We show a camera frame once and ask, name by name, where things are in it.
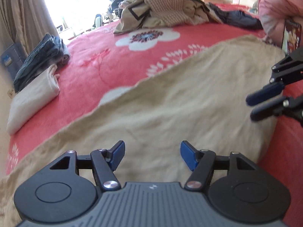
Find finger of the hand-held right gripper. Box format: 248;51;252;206
250;96;303;127
246;50;303;106

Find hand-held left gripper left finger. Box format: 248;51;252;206
50;140;126;191

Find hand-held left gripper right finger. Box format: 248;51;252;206
180;140;256;191

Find beige pants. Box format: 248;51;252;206
0;35;288;227

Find dark navy garment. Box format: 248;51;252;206
208;2;264;30

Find person's right forearm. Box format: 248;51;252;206
258;0;303;46

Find smartphone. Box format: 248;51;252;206
281;18;302;55

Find red floral blanket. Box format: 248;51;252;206
5;3;303;227

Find folded white cloth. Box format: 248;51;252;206
6;64;61;135

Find cream nightstand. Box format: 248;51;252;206
196;0;228;5

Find cream garment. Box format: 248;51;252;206
182;0;213;25

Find folded blue jeans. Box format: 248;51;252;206
13;33;69;93

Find beige garment with black diamond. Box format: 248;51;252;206
113;0;154;35

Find blue water jug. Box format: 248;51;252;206
0;43;27;76

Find wheelchair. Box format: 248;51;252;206
108;0;142;22

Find brown curtain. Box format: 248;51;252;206
0;0;59;76

